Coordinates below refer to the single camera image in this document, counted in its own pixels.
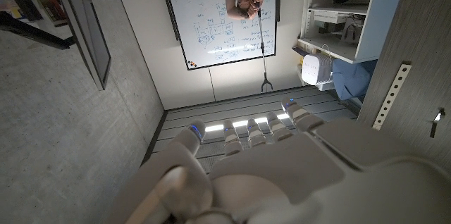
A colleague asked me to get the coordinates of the white perforated metal strip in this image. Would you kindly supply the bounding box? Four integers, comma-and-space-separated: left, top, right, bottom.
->
372, 63, 412, 131

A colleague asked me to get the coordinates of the dark wall hook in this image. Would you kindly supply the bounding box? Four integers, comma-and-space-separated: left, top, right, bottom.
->
429, 107, 446, 139

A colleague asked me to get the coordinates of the white ribbed device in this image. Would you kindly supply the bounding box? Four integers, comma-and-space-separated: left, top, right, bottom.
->
301, 53, 334, 86

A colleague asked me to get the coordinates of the wall whiteboard with blue drawings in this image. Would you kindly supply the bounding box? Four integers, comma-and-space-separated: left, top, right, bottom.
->
168, 0, 279, 71

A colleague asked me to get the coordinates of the blue cushion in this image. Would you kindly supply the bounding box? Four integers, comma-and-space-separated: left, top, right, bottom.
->
332, 58, 378, 101

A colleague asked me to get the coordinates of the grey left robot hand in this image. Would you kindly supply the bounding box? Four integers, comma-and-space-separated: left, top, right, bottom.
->
105, 97, 451, 224

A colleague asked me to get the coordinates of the white box with label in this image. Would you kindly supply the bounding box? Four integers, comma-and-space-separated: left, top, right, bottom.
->
312, 9, 348, 24

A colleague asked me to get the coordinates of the ceiling light strip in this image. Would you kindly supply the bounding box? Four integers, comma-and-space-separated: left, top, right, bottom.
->
204, 113, 290, 132

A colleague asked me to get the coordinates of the white storage shelf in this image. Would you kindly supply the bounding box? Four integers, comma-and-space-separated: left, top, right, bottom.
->
297, 0, 412, 65

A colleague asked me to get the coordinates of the black grabber stick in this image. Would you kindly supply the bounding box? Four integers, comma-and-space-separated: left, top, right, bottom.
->
257, 7, 274, 94

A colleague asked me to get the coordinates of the black flat monitor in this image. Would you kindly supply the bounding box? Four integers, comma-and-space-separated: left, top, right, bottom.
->
56, 0, 112, 91

